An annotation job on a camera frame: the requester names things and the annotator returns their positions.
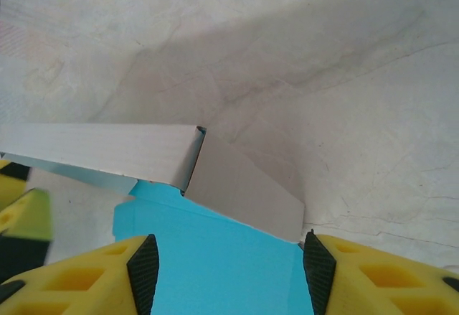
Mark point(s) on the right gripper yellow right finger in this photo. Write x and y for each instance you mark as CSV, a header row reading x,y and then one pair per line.
x,y
376,282

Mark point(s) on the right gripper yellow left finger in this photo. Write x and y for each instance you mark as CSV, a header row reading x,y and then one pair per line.
x,y
71,286

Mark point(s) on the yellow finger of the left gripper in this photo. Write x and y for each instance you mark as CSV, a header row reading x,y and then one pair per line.
x,y
25,221
14,173

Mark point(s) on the teal and white paper box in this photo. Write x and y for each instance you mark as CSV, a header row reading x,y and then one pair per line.
x,y
222,257

